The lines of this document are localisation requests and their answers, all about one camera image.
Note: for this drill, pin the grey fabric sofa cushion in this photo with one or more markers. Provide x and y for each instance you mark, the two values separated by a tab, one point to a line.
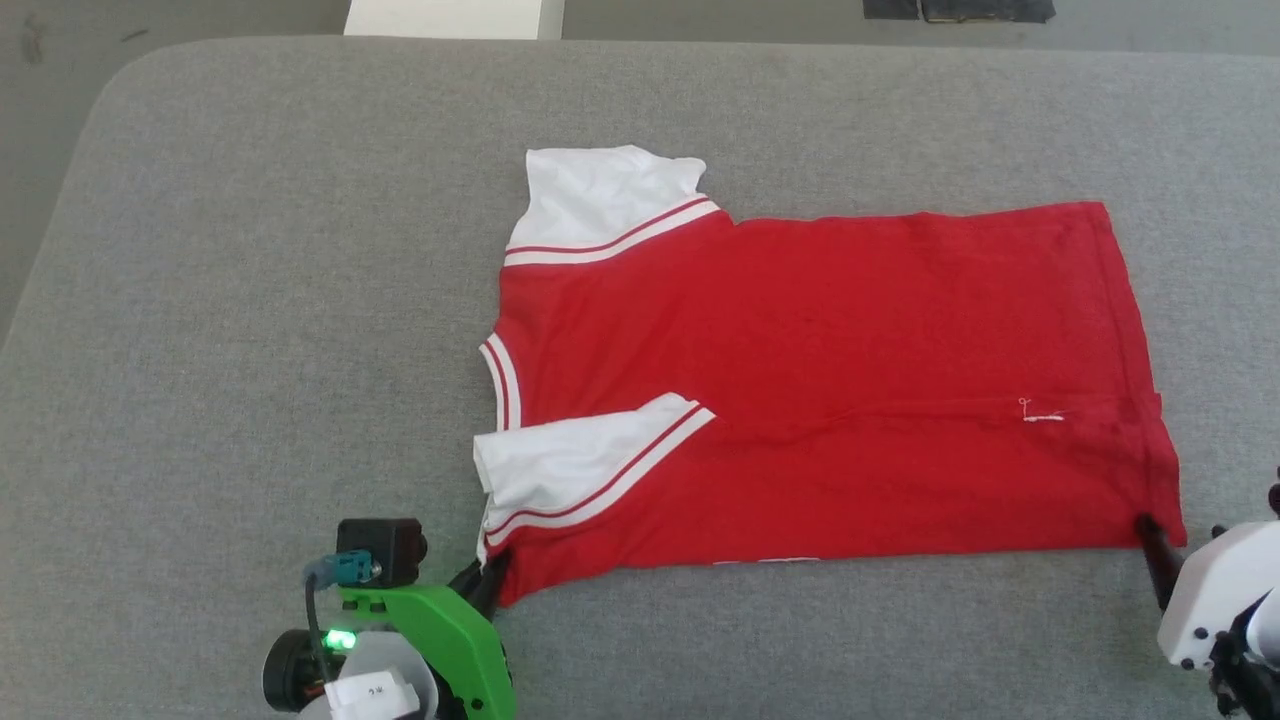
250	350

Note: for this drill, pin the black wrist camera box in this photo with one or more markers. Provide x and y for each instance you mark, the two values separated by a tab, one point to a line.
1274	495
385	545

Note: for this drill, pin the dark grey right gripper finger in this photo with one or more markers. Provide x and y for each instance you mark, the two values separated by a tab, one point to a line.
1158	560

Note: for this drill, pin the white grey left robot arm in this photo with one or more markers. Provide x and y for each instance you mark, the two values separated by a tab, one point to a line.
380	695

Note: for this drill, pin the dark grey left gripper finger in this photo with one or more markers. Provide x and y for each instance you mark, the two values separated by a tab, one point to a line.
485	590

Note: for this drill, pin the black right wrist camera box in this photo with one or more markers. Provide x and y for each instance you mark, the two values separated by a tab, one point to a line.
1274	495

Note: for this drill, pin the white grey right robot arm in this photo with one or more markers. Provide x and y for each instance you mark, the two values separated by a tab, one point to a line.
1245	690

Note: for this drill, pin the large black floor mat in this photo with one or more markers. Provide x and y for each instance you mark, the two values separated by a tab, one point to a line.
990	10

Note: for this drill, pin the white rectangular block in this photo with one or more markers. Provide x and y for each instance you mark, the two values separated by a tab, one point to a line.
450	18

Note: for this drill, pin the red and white jersey shirt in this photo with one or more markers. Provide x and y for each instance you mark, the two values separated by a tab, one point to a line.
800	380

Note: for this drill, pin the small black floor mat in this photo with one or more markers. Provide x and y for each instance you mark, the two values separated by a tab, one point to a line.
890	9

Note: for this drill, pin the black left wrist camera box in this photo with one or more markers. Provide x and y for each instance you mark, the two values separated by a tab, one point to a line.
385	545

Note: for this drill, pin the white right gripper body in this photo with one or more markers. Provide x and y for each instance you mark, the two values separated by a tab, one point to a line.
1215	600

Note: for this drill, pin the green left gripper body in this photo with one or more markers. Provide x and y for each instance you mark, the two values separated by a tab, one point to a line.
450	650

